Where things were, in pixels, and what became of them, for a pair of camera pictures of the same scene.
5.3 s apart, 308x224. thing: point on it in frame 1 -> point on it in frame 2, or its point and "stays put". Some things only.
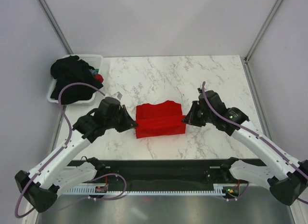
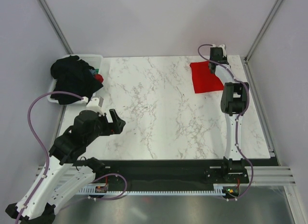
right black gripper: x=191 y=117 -> x=224 y=58
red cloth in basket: x=99 y=77 stays put
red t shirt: x=160 y=119 -> x=204 y=81
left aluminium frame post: x=53 y=23 stays put
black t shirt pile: x=72 y=69 stays put
